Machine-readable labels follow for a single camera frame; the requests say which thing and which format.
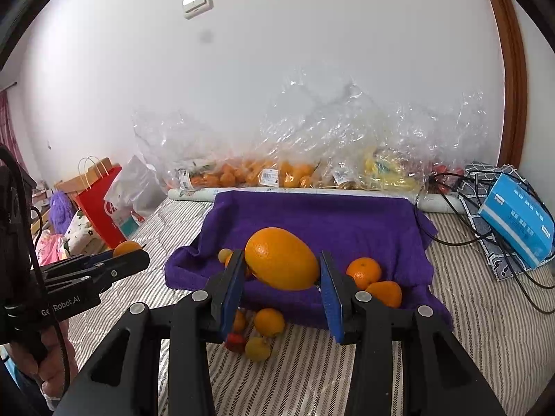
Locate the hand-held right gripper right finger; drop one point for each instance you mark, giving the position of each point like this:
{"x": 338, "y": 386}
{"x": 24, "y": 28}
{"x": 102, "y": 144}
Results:
{"x": 331, "y": 299}

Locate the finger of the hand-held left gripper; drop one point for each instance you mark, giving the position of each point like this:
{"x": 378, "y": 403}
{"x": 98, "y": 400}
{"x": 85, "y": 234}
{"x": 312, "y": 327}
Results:
{"x": 125, "y": 264}
{"x": 97, "y": 258}

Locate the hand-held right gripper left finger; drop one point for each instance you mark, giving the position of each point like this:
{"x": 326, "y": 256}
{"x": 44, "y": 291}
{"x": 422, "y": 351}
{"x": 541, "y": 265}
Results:
{"x": 232, "y": 294}

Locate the small yellow fruit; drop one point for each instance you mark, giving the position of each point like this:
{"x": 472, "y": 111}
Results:
{"x": 224, "y": 255}

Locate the purple towel lined tray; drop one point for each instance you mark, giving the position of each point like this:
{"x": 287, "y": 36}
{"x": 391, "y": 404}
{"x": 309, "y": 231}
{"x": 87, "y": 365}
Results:
{"x": 325, "y": 221}

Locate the red bagged fruits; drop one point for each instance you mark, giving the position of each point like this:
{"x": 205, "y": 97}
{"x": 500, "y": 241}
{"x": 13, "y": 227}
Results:
{"x": 446, "y": 173}

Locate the person's left hand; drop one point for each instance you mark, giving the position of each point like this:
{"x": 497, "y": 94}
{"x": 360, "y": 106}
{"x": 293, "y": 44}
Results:
{"x": 60, "y": 368}

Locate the white printed cloth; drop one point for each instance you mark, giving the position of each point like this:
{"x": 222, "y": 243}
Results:
{"x": 80, "y": 232}

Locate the small red fruit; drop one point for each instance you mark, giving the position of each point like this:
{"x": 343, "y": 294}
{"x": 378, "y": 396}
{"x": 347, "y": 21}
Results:
{"x": 235, "y": 343}

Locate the red paper bag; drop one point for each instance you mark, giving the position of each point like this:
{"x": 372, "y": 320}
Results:
{"x": 97, "y": 208}

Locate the pink cloth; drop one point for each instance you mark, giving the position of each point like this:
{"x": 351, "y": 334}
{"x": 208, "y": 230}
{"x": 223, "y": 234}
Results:
{"x": 47, "y": 247}

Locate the small yellow-green fruit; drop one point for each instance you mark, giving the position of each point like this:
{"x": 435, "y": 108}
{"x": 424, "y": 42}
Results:
{"x": 257, "y": 349}

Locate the purple plush toy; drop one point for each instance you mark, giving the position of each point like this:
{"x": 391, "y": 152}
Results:
{"x": 60, "y": 210}

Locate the brown paper bag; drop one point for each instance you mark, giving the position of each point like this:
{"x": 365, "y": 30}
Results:
{"x": 65, "y": 186}

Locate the white plastic bag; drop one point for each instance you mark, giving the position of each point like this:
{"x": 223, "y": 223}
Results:
{"x": 134, "y": 182}

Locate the striped bed sheet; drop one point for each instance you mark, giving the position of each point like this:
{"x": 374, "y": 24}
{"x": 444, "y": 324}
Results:
{"x": 303, "y": 377}

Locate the pile of bagged oranges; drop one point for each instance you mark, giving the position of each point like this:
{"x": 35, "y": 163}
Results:
{"x": 260, "y": 175}

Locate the clear plastic bag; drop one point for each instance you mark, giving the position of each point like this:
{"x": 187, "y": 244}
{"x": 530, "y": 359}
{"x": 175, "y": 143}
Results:
{"x": 182, "y": 143}
{"x": 347, "y": 130}
{"x": 451, "y": 134}

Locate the bunch of yellow bananas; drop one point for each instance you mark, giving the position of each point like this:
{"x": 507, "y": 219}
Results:
{"x": 386, "y": 171}

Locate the grey patterned cloth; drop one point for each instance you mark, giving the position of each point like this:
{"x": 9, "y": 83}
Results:
{"x": 481, "y": 173}

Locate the blue tissue box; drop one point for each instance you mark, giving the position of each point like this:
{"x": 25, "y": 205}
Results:
{"x": 516, "y": 221}

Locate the white light switch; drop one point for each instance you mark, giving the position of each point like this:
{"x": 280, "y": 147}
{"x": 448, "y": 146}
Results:
{"x": 197, "y": 1}

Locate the brown wooden door frame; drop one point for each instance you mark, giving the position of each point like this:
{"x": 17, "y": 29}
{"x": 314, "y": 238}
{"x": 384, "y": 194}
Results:
{"x": 509, "y": 73}

